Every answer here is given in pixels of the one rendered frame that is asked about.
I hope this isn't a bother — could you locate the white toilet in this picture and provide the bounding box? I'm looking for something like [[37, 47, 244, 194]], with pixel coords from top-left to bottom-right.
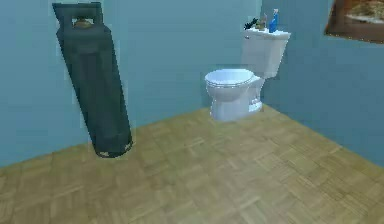
[[204, 27, 292, 122]]

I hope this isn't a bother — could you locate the dark grey gas cylinder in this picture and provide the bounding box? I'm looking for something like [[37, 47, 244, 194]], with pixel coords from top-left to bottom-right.
[[51, 1, 134, 159]]

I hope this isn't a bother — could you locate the small black object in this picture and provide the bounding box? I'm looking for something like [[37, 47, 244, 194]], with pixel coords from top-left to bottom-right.
[[243, 17, 259, 31]]

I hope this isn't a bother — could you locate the small brown object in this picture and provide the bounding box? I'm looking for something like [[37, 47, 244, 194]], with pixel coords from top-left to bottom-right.
[[255, 13, 268, 31]]

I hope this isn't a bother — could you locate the blue spray bottle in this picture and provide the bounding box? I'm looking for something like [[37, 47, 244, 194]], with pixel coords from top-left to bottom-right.
[[268, 8, 280, 34]]

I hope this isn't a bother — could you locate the brown framed wall picture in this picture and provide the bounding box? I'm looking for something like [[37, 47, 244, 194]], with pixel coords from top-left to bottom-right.
[[323, 0, 384, 45]]

